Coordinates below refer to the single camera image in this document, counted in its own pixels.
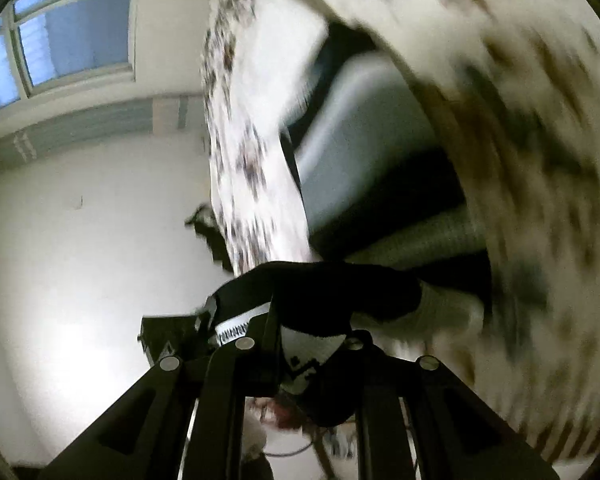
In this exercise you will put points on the grey green curtain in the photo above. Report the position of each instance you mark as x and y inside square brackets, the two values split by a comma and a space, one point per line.
[90, 130]

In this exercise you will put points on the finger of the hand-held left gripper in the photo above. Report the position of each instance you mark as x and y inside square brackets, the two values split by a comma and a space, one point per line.
[207, 317]

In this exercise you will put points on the window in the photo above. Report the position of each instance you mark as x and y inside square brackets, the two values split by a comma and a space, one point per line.
[65, 30]

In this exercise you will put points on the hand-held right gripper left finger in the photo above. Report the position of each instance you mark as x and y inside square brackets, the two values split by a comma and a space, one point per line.
[260, 360]

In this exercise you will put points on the black grey white striped sweater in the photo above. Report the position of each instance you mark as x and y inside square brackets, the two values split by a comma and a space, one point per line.
[330, 300]

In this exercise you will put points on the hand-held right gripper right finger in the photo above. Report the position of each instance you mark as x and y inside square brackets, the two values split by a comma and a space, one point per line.
[372, 385]

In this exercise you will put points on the floral bedspread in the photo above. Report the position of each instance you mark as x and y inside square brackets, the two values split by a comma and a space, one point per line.
[260, 110]

